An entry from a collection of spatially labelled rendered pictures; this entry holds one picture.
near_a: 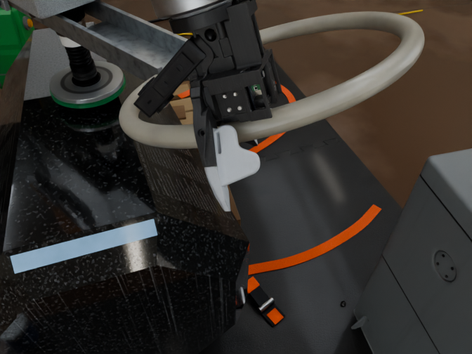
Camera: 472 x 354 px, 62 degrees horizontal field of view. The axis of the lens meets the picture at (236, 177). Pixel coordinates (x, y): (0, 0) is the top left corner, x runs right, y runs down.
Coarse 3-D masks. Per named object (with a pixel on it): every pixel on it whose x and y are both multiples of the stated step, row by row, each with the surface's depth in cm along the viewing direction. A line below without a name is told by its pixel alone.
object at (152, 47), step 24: (96, 0) 100; (48, 24) 100; (72, 24) 91; (96, 24) 101; (120, 24) 98; (144, 24) 91; (96, 48) 89; (120, 48) 82; (144, 48) 91; (168, 48) 89; (144, 72) 80
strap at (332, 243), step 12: (180, 96) 222; (288, 96) 257; (264, 144) 224; (372, 216) 189; (348, 228) 184; (360, 228) 184; (336, 240) 179; (312, 252) 175; (324, 252) 175; (264, 264) 171; (276, 264) 171; (288, 264) 171
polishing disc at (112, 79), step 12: (60, 72) 120; (108, 72) 120; (120, 72) 120; (60, 84) 116; (72, 84) 116; (96, 84) 116; (108, 84) 116; (120, 84) 117; (60, 96) 112; (72, 96) 112; (84, 96) 112; (96, 96) 112; (108, 96) 114
